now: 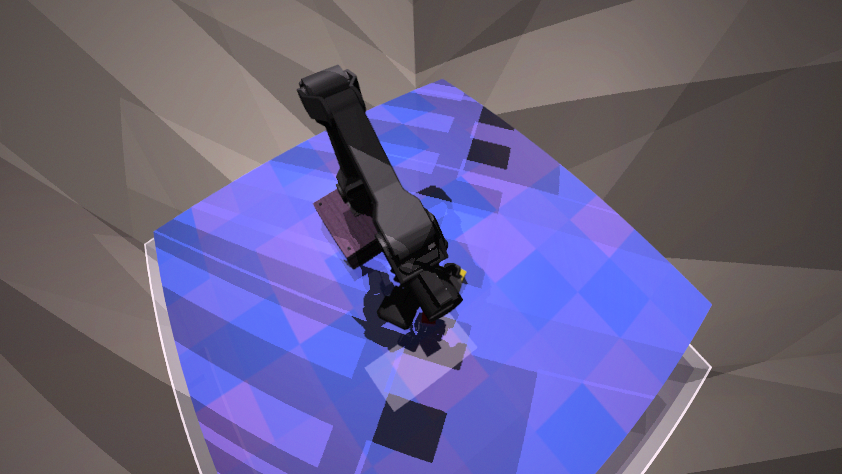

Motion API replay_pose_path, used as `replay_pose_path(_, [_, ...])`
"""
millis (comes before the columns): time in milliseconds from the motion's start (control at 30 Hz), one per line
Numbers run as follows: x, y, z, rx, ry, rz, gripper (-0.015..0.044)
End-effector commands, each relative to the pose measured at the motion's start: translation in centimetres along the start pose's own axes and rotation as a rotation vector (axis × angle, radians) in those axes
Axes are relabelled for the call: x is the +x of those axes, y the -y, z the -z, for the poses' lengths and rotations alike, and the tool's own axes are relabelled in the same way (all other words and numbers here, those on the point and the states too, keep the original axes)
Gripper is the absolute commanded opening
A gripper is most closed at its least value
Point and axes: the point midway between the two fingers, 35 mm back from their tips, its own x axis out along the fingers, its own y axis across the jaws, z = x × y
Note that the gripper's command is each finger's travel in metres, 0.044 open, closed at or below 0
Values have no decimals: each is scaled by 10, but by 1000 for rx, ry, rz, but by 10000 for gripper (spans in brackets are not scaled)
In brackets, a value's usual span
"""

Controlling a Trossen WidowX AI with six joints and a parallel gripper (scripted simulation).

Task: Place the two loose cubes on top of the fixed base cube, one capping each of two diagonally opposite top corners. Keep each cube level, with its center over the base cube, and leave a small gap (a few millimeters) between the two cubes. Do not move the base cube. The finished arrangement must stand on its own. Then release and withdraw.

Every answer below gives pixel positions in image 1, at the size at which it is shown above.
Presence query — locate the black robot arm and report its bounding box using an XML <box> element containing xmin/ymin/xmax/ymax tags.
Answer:
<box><xmin>297</xmin><ymin>65</ymin><xmax>463</xmax><ymax>322</ymax></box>

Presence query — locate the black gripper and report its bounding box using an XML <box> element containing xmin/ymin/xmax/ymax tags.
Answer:
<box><xmin>377</xmin><ymin>281</ymin><xmax>420</xmax><ymax>330</ymax></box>

